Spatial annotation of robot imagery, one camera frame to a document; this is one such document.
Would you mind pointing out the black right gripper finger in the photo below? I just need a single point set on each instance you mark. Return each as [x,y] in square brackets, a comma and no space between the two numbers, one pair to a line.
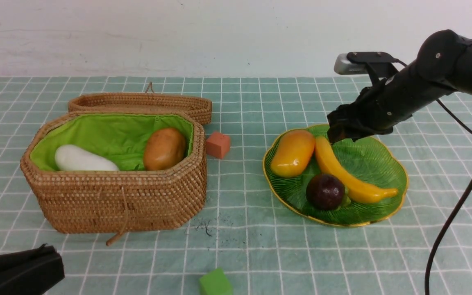
[340,132]

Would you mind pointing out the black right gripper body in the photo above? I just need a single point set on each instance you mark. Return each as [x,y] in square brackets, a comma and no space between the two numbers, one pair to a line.
[388,102]

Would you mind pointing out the orange yellow mango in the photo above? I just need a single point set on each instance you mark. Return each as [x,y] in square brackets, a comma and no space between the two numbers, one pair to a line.
[293,153]

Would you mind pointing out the dark purple mangosteen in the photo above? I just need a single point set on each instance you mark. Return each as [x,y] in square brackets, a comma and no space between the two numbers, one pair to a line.
[326,192]

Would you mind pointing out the yellow banana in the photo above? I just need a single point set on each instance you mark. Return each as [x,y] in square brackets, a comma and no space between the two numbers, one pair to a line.
[358,190]

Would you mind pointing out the orange brown potato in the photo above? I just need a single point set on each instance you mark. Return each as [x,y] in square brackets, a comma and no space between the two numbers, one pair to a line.
[164,149]

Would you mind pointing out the white radish with leaves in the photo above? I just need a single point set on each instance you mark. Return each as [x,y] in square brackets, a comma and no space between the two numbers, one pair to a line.
[72,157]

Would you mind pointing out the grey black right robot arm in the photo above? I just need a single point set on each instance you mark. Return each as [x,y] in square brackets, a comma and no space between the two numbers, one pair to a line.
[443,66]

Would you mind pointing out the green glass leaf plate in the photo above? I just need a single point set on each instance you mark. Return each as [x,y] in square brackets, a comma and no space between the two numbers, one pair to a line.
[368,159]

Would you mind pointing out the orange foam cube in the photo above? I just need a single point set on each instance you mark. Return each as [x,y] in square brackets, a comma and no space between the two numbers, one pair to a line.
[218,145]

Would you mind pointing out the teal checkered tablecloth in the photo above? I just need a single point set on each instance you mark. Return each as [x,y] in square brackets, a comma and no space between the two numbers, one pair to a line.
[263,248]

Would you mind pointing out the woven rattan basket lid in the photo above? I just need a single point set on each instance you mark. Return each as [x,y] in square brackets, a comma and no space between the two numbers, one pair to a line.
[198,108]

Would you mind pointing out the green foam cube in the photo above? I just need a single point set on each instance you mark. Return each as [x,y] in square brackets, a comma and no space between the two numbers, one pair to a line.
[215,283]

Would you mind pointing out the green fabric basket lining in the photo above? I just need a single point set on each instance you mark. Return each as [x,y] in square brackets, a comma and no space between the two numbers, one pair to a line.
[118,137]

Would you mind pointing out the woven rattan basket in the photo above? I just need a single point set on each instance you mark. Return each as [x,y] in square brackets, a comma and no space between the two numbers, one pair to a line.
[76,202]

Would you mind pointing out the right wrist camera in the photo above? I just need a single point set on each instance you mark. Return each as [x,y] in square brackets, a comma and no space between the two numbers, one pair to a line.
[377,65]

